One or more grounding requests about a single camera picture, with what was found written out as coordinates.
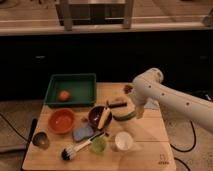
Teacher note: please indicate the black bristle brush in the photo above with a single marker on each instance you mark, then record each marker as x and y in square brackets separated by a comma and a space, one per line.
[70, 151]

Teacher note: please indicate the wooden stool frame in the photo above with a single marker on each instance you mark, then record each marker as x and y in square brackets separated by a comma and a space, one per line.
[94, 12]

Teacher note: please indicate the green cucumber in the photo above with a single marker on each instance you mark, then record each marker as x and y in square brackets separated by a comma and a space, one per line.
[124, 117]

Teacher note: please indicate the green plastic tray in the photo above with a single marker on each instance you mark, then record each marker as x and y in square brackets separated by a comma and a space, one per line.
[82, 89]

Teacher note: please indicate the orange bowl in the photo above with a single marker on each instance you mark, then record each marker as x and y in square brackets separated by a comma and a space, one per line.
[61, 121]

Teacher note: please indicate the grey folded cloth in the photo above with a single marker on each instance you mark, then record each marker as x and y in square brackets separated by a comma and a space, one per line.
[151, 104]

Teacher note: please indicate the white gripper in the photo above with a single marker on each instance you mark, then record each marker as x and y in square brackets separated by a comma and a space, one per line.
[139, 103]

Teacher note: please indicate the red tomato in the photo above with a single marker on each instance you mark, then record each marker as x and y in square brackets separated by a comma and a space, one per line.
[64, 95]

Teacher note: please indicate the yellow banana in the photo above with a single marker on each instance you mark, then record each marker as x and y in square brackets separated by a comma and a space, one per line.
[104, 117]

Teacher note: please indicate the eraser with black stripe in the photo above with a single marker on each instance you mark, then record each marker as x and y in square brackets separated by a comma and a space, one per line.
[119, 102]

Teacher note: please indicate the white paper cup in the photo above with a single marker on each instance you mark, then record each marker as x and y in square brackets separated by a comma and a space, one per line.
[123, 141]

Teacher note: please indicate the dark brown bowl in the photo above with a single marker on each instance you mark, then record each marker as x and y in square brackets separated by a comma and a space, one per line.
[95, 115]

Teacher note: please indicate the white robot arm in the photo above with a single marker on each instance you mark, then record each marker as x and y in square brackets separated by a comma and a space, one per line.
[149, 85]

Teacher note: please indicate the blue sponge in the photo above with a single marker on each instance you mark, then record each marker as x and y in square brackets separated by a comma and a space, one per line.
[82, 133]

